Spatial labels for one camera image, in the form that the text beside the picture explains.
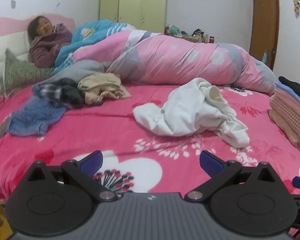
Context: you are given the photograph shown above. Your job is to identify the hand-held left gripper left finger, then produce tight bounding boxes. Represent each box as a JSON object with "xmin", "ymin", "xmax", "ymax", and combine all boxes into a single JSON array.
[{"xmin": 27, "ymin": 150, "xmax": 118, "ymax": 202}]

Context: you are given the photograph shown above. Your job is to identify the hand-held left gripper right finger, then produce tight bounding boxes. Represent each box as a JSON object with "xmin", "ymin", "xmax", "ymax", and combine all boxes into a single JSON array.
[{"xmin": 184, "ymin": 151, "xmax": 277, "ymax": 202}]

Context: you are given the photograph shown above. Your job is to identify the white sweatshirt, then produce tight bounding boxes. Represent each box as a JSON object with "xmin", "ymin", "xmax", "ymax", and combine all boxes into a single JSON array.
[{"xmin": 132, "ymin": 77, "xmax": 250, "ymax": 148}]

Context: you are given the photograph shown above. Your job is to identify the pink floral blanket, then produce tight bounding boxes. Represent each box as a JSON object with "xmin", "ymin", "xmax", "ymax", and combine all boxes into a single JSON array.
[{"xmin": 0, "ymin": 82, "xmax": 300, "ymax": 240}]

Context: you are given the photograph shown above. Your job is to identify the tan folded garment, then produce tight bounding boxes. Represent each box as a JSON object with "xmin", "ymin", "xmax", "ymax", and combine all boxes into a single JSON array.
[{"xmin": 268, "ymin": 109, "xmax": 300, "ymax": 148}]

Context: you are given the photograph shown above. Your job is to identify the dark grey garment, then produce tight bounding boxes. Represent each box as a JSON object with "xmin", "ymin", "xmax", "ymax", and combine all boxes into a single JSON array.
[{"xmin": 56, "ymin": 78, "xmax": 86, "ymax": 109}]

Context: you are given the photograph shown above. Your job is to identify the blue jeans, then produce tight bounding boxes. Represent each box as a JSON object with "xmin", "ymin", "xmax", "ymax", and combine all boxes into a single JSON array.
[{"xmin": 0, "ymin": 97, "xmax": 67, "ymax": 143}]

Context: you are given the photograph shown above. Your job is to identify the beige pants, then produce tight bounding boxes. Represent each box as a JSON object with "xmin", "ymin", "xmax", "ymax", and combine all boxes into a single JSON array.
[{"xmin": 77, "ymin": 72, "xmax": 132, "ymax": 104}]

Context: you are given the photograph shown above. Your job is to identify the light pink folded garment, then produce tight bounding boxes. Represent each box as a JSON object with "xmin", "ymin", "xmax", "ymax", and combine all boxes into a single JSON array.
[{"xmin": 275, "ymin": 90, "xmax": 300, "ymax": 114}]

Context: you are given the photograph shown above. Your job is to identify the plaid shirt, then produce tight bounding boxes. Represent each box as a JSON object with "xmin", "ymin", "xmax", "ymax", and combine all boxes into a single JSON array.
[{"xmin": 32, "ymin": 80, "xmax": 65, "ymax": 104}]

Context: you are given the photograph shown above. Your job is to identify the blue folded garment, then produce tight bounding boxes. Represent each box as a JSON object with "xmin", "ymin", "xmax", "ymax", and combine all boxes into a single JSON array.
[{"xmin": 274, "ymin": 82, "xmax": 300, "ymax": 107}]

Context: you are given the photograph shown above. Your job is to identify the black folded garment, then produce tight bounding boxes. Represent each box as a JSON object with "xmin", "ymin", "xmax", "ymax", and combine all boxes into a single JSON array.
[{"xmin": 279, "ymin": 76, "xmax": 300, "ymax": 97}]

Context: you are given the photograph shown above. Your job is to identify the pink floral quilt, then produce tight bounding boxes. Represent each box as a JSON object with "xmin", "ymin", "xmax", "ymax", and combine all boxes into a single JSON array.
[{"xmin": 72, "ymin": 29, "xmax": 280, "ymax": 95}]

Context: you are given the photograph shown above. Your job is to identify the green pillow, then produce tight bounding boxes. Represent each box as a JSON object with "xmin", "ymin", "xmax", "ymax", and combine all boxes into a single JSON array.
[{"xmin": 2, "ymin": 47, "xmax": 55, "ymax": 92}]

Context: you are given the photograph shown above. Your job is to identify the cardboard box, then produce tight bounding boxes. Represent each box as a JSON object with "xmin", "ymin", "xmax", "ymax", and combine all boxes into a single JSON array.
[{"xmin": 181, "ymin": 35, "xmax": 199, "ymax": 43}]

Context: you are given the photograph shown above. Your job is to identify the blue quilt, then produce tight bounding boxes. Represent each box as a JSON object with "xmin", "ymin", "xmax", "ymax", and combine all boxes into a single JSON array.
[{"xmin": 50, "ymin": 19, "xmax": 138, "ymax": 77}]

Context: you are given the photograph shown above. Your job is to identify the pink and white headboard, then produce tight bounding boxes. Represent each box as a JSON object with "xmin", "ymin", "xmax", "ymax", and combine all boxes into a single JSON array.
[{"xmin": 0, "ymin": 12, "xmax": 77, "ymax": 98}]

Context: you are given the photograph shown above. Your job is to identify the brown wooden door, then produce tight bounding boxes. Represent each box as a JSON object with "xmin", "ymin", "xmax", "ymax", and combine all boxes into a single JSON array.
[{"xmin": 249, "ymin": 0, "xmax": 280, "ymax": 70}]

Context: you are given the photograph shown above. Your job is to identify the pale yellow wardrobe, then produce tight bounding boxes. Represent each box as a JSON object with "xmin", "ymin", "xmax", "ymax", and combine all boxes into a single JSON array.
[{"xmin": 99, "ymin": 0, "xmax": 168, "ymax": 33}]

